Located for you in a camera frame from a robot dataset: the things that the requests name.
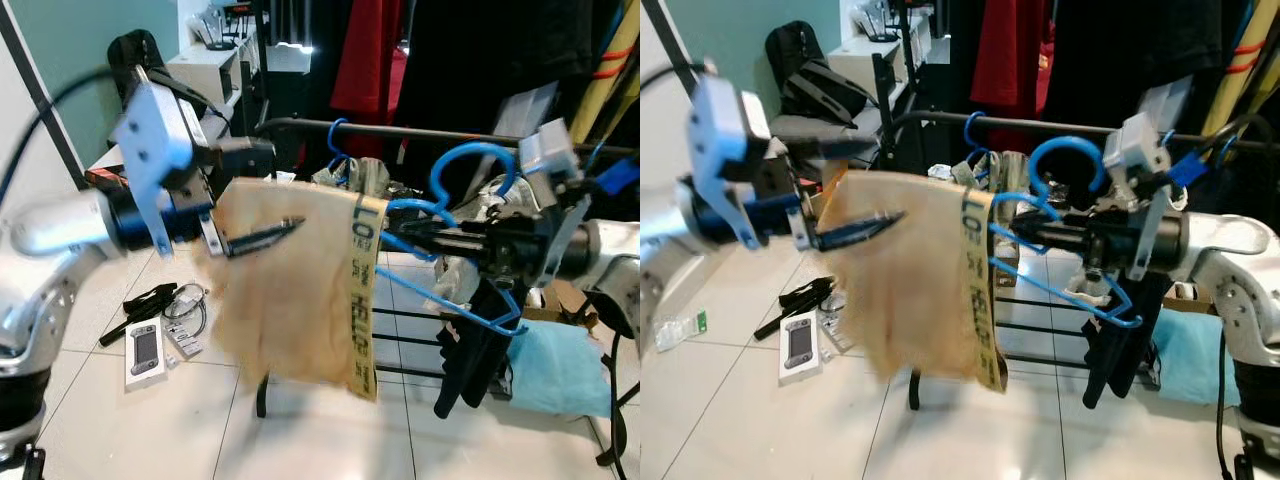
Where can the white shelf unit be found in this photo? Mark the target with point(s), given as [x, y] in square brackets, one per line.
[200, 70]
[850, 65]

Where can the yellow pole red bands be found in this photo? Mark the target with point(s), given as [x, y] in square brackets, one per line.
[607, 70]
[1245, 60]

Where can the light blue towel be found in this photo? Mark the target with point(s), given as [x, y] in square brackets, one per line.
[560, 370]
[1195, 355]

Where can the white game console box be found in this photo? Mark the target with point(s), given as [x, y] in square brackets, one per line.
[145, 350]
[800, 345]

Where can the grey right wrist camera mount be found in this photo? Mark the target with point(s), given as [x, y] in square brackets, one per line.
[1130, 145]
[545, 150]

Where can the black hanging garment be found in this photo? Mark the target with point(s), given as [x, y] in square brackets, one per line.
[1120, 60]
[480, 60]

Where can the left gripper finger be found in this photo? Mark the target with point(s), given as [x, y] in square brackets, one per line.
[825, 150]
[260, 238]
[245, 155]
[855, 232]

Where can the beige garment yellow lettered strip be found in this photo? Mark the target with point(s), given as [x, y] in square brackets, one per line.
[910, 290]
[290, 290]

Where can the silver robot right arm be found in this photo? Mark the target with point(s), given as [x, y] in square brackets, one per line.
[615, 250]
[1230, 250]

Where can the black backpack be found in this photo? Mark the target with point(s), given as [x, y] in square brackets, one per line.
[810, 70]
[135, 55]

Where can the clear plastic bag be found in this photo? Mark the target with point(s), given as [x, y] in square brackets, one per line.
[685, 330]

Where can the brown cardboard box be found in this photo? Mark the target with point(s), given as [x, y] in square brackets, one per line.
[560, 300]
[1190, 300]

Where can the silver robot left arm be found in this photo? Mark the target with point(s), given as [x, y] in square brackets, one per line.
[680, 250]
[60, 225]

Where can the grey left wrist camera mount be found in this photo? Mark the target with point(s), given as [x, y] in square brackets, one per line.
[150, 130]
[725, 125]

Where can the black draped garment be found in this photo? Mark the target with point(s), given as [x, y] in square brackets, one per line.
[480, 350]
[1120, 350]

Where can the red hanging garment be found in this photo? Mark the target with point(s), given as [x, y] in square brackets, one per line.
[365, 60]
[1005, 60]

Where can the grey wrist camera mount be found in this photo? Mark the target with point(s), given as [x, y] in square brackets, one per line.
[150, 130]
[545, 150]
[725, 125]
[1130, 145]

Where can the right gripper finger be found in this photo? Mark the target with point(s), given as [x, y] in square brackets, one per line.
[1065, 227]
[460, 251]
[1075, 246]
[450, 232]

